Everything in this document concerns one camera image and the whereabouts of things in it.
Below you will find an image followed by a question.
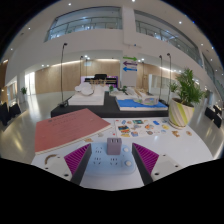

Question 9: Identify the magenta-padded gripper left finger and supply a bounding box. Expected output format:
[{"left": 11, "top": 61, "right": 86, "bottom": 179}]
[{"left": 43, "top": 143, "right": 93, "bottom": 186}]

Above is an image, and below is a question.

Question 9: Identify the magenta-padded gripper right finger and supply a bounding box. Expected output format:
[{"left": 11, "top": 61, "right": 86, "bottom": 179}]
[{"left": 131, "top": 142, "right": 183, "bottom": 186}]

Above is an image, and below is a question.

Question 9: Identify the small purple-grey charger block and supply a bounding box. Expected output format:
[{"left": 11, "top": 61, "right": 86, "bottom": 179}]
[{"left": 106, "top": 137, "right": 123, "bottom": 156}]

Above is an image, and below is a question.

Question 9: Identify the white sheet of colourful stickers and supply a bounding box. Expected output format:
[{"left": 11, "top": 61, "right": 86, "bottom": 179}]
[{"left": 114, "top": 118, "right": 172, "bottom": 139}]

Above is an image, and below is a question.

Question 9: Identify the pink flat board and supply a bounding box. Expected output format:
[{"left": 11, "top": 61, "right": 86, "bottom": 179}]
[{"left": 34, "top": 117, "right": 113, "bottom": 156}]

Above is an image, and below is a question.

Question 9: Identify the blue-based architectural model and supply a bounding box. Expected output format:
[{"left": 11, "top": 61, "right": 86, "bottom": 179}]
[{"left": 116, "top": 85, "right": 169, "bottom": 112}]

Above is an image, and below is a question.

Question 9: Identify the black display platform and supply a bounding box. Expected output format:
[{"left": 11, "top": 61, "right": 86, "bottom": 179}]
[{"left": 50, "top": 91, "right": 170, "bottom": 119}]

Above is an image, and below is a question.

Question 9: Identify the potted palm in striped pot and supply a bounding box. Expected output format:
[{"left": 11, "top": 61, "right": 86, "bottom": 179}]
[{"left": 167, "top": 68, "right": 205, "bottom": 130}]

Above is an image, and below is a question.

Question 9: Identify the group of black chairs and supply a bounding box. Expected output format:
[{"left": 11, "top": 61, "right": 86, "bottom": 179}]
[
  {"left": 0, "top": 101, "right": 23, "bottom": 127},
  {"left": 204, "top": 104, "right": 224, "bottom": 129}
]

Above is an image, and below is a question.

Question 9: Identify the tall black floor lamp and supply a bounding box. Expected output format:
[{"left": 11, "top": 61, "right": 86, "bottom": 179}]
[
  {"left": 158, "top": 54, "right": 164, "bottom": 102},
  {"left": 57, "top": 42, "right": 70, "bottom": 109}
]

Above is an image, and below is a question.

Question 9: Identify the black piano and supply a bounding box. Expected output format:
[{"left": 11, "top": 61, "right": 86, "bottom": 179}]
[{"left": 80, "top": 73, "right": 120, "bottom": 89}]

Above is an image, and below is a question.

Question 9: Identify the white signpost with coloured arrows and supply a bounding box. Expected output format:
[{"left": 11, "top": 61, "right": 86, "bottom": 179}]
[{"left": 120, "top": 54, "right": 139, "bottom": 89}]

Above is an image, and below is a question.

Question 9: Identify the small distant potted plant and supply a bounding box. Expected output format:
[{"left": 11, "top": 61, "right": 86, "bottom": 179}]
[{"left": 19, "top": 86, "right": 28, "bottom": 103}]

